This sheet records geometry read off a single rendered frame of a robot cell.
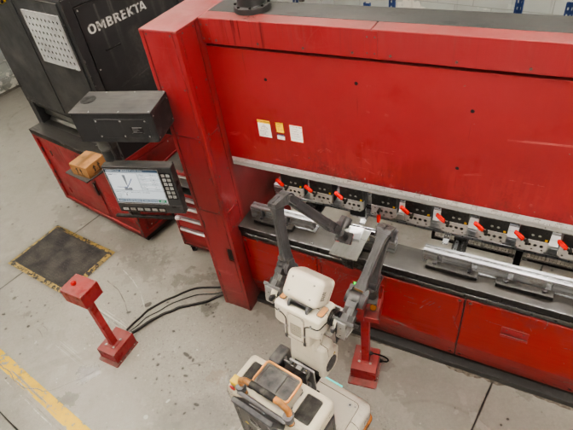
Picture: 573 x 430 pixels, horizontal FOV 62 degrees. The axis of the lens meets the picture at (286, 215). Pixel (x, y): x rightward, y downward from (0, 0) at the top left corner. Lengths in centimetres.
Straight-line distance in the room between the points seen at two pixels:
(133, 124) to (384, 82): 135
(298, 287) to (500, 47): 137
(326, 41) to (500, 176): 107
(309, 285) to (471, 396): 168
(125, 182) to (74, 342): 175
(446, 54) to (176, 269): 310
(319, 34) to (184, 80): 79
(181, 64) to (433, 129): 134
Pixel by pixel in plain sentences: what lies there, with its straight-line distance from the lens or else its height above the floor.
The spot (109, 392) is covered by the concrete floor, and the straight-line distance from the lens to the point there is 399.
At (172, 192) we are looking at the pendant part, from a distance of 297.
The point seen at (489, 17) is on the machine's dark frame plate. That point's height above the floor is 230.
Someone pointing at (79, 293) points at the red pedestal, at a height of 80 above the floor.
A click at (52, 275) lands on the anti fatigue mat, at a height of 1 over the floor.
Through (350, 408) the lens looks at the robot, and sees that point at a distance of 320.
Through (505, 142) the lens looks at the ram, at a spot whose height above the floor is 181.
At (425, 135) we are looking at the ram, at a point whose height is 178.
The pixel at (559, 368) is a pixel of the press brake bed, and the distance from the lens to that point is 343.
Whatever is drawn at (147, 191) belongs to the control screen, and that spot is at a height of 141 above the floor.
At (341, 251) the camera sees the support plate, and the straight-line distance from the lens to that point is 297.
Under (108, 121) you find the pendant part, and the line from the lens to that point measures 287.
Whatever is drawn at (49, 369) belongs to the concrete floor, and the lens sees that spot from 434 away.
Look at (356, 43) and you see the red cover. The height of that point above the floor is 223.
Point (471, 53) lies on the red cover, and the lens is 227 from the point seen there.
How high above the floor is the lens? 316
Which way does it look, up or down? 42 degrees down
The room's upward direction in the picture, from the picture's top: 9 degrees counter-clockwise
